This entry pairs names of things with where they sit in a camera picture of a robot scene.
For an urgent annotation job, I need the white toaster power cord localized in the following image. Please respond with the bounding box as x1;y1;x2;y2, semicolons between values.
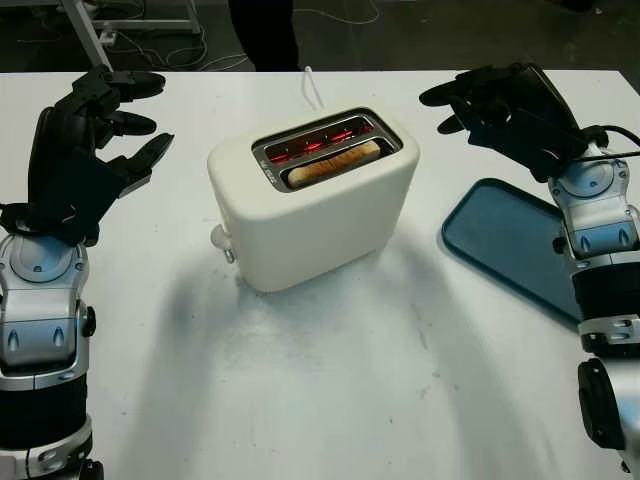
301;66;324;111

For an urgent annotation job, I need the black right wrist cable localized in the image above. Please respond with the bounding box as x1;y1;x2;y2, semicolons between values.
574;124;640;162

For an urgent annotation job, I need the cream white two-slot toaster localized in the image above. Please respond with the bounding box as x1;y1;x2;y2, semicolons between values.
207;105;420;293

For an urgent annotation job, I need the dark blue plastic tray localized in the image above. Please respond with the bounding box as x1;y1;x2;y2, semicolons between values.
441;178;584;329

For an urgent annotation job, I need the person in black trousers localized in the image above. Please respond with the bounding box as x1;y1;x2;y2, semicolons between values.
230;0;297;73

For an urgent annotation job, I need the white metal table frame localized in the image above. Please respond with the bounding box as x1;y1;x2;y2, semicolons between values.
58;0;197;74

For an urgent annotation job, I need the looped white floor cable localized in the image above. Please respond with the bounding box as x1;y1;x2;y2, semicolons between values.
113;28;209;70

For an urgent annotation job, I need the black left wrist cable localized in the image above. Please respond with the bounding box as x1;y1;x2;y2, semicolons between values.
0;202;36;236

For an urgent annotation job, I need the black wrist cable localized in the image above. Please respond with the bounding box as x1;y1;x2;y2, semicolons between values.
574;124;640;162
0;202;36;236

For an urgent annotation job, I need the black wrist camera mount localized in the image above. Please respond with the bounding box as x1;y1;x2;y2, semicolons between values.
29;148;125;246
467;107;576;177

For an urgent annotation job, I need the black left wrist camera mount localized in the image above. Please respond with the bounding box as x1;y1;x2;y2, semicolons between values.
29;148;125;246

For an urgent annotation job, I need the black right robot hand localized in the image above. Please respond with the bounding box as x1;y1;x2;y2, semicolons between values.
418;62;584;151

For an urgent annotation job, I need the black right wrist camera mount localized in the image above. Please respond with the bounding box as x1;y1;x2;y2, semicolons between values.
467;107;576;177

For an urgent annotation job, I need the browned toast slice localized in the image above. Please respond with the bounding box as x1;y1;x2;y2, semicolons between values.
288;140;382;189

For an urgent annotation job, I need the long white floor cable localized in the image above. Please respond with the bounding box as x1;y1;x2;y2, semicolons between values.
199;0;379;71

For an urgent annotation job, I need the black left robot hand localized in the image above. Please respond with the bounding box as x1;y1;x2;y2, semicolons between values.
30;66;175;207

